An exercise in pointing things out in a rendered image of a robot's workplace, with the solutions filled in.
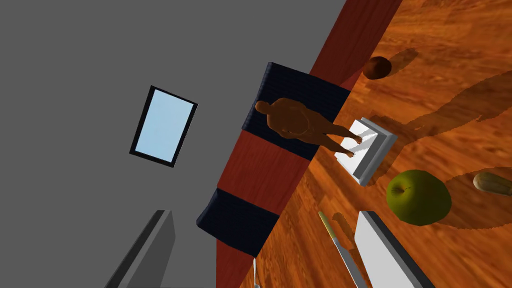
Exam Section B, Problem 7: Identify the black-framed window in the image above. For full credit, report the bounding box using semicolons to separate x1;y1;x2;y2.
128;84;199;169

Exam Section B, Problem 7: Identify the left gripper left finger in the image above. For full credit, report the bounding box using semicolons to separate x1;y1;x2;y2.
103;209;177;288

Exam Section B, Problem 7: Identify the brown figurine on white base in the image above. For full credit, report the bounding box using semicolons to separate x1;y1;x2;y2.
254;97;399;188

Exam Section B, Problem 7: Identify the green apple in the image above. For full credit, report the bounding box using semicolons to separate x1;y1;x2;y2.
385;169;453;227

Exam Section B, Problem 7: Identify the thin white utensil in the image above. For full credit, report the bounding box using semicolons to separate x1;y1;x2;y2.
252;257;262;288

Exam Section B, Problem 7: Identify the dark brown round fruit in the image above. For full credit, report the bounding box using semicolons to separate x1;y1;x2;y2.
361;55;393;81

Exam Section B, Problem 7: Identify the knife with yellow-green handle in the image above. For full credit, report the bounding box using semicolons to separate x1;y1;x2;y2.
317;211;369;288

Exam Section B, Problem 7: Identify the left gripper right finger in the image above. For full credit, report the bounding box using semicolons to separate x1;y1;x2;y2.
353;210;437;288

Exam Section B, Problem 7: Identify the reddish wooden table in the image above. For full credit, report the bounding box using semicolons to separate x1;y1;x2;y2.
215;0;512;288

